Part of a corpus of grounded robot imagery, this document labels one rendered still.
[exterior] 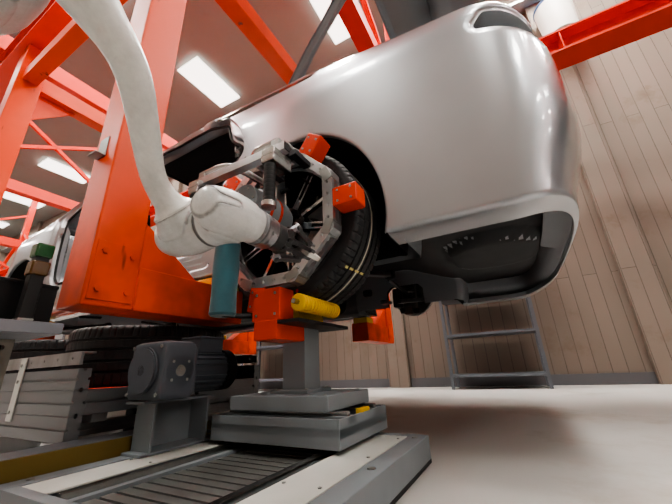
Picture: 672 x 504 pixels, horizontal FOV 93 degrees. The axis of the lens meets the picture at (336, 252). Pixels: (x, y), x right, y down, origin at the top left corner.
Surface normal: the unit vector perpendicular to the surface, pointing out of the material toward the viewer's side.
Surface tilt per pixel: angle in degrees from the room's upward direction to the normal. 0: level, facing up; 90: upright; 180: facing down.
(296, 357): 90
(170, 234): 133
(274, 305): 90
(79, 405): 90
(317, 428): 90
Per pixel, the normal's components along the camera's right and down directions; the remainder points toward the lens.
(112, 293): 0.87, -0.20
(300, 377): -0.48, -0.28
